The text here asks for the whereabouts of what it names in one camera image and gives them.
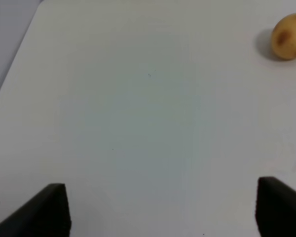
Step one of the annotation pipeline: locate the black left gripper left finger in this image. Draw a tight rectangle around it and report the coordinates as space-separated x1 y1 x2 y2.
0 183 71 237

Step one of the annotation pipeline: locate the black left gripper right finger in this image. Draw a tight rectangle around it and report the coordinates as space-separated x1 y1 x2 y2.
255 177 296 237

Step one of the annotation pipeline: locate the brown potato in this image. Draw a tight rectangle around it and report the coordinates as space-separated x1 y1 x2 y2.
271 13 296 60

